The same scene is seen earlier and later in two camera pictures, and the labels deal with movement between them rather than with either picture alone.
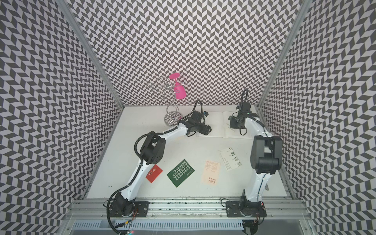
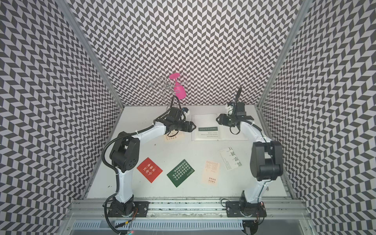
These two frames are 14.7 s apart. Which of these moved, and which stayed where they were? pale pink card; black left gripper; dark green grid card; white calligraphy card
Moved: black left gripper
Stayed: dark green grid card; pale pink card; white calligraphy card
